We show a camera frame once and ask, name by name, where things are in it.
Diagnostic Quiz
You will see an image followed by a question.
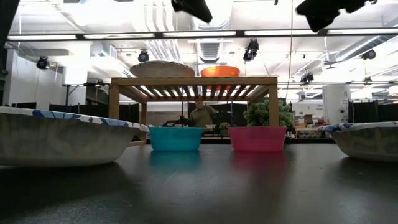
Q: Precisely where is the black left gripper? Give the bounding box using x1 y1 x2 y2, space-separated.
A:
170 0 214 24

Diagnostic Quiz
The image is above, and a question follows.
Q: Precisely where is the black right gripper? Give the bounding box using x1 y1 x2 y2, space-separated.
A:
295 0 379 34

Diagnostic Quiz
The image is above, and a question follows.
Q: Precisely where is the red plastic bowl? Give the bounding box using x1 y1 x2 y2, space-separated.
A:
200 65 241 91

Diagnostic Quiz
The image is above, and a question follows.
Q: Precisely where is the blue patterned paper plate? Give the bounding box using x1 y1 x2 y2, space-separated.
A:
0 106 150 167
317 121 398 164
129 60 197 78

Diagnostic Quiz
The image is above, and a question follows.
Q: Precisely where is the teal plastic bowl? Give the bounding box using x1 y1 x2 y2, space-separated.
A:
148 126 205 152

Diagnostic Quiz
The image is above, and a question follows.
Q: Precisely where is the magenta plastic bowl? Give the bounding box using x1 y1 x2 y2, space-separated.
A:
228 125 288 154

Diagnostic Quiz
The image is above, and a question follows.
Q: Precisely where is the wooden slatted shelf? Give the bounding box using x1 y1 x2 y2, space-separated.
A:
108 76 280 147

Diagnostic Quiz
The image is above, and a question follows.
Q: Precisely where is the black overhead light bar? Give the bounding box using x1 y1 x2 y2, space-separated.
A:
6 27 398 41

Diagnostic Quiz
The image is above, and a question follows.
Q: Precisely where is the black ceiling spotlight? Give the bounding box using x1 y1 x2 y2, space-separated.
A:
243 38 260 63
35 55 50 71
137 50 150 64
361 49 377 61

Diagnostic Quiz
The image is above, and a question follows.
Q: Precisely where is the person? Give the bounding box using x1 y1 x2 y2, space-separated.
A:
188 101 218 128

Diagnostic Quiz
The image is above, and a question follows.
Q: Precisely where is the small potted plant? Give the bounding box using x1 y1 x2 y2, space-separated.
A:
218 121 231 138

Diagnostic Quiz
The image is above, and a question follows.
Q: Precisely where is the green artificial plant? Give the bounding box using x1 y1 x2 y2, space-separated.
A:
243 99 295 128

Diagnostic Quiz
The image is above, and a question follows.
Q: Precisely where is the black table mat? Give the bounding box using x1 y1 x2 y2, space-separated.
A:
0 142 398 224

